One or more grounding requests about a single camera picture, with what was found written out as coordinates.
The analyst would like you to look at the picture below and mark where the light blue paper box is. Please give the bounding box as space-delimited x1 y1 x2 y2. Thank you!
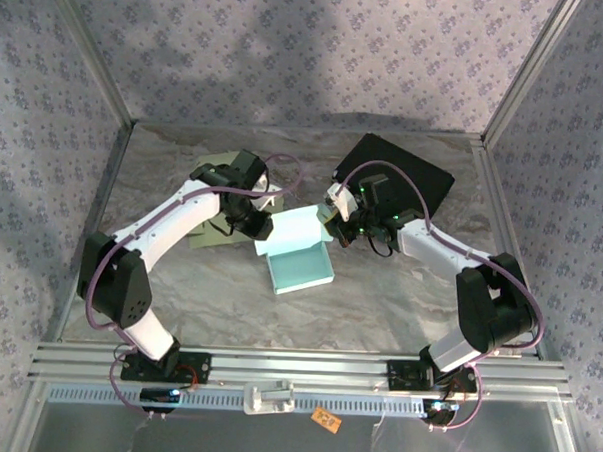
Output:
250 201 339 300

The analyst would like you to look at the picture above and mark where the pale green paper box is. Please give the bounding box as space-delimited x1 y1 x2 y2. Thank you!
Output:
187 149 266 254

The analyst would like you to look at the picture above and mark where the small black controller box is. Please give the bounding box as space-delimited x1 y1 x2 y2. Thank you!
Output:
421 398 460 426
139 386 182 415

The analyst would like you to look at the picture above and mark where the black hard case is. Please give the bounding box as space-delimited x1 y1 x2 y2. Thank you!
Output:
331 130 459 222

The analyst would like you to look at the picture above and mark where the orange sticker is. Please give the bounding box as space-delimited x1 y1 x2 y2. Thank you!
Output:
310 406 343 434

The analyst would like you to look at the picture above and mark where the grey metal sheet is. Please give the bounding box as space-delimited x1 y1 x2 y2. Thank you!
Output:
30 398 579 452

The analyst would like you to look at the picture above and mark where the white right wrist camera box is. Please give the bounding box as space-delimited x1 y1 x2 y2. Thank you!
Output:
323 180 360 222

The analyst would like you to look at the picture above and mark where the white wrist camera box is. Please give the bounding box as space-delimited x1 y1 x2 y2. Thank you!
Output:
254 183 284 211
323 180 360 222

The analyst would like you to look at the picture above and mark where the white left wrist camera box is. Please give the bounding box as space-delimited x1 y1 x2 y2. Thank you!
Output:
254 183 284 211

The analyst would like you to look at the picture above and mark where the aluminium mounting rail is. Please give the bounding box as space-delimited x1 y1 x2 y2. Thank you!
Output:
26 337 575 405

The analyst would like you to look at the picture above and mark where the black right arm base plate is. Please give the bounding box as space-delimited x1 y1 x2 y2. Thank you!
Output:
386 358 480 396

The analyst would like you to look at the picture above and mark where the thin red wire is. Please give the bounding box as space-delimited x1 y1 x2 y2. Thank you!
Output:
173 364 200 393
441 377 469 403

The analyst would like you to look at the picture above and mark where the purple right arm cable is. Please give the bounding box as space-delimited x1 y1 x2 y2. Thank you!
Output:
330 158 550 439

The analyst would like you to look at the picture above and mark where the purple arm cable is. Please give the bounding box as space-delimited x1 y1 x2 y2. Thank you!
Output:
330 158 550 439
80 145 306 428

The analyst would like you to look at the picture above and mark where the white plastic bracket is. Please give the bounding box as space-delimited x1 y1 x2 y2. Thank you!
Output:
241 377 297 418

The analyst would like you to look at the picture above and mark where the aluminium frame post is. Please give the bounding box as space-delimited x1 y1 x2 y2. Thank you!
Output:
482 0 586 149
35 0 142 130

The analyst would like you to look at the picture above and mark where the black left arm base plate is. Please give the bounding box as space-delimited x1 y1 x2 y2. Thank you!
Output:
120 346 213 386

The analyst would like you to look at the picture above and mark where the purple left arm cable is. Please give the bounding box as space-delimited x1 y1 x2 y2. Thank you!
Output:
80 145 306 428

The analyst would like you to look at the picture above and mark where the grey slotted cable duct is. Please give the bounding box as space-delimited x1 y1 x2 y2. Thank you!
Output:
45 380 425 421

